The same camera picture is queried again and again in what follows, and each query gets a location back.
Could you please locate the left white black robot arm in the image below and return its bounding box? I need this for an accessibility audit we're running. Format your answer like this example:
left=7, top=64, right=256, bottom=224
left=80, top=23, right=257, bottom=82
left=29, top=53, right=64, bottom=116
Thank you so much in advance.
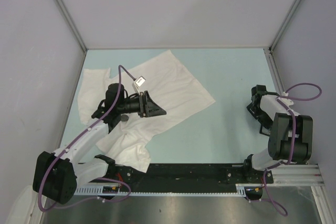
left=33, top=83, right=167, bottom=204

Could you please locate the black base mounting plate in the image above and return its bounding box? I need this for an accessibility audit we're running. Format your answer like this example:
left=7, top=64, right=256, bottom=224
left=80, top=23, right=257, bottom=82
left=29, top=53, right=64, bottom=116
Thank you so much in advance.
left=105, top=164, right=263, bottom=193

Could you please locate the grey slotted cable duct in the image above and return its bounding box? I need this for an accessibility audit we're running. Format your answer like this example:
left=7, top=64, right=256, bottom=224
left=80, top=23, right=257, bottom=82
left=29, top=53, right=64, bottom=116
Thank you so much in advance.
left=76, top=183, right=263, bottom=198

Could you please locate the upper black square frame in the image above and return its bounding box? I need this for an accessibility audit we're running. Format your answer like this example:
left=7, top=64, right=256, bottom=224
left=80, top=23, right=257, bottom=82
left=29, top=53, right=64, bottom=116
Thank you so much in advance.
left=246, top=103, right=258, bottom=120

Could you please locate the white t-shirt garment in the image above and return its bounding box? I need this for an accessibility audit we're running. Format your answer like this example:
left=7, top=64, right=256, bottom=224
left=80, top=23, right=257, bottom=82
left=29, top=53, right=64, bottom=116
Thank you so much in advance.
left=77, top=50, right=215, bottom=173

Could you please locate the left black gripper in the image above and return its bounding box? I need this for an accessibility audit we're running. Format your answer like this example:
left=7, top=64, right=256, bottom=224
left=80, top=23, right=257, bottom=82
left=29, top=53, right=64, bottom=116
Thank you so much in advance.
left=117, top=91, right=166, bottom=118

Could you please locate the lower black square frame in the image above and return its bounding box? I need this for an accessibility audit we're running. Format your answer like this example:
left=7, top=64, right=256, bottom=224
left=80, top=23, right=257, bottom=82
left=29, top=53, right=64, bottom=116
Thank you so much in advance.
left=259, top=125, right=271, bottom=137

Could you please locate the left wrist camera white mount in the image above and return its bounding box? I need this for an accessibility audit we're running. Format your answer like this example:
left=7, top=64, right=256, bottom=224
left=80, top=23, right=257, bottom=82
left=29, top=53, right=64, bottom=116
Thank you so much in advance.
left=132, top=76, right=146, bottom=94

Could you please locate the black square frame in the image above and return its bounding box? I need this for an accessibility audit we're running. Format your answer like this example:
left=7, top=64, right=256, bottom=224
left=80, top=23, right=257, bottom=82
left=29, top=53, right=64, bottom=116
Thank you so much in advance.
left=259, top=125, right=271, bottom=137
left=246, top=103, right=258, bottom=120

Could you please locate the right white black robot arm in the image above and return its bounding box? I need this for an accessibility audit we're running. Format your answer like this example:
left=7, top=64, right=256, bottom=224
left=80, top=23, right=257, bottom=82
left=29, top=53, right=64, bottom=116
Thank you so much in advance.
left=242, top=85, right=313, bottom=183

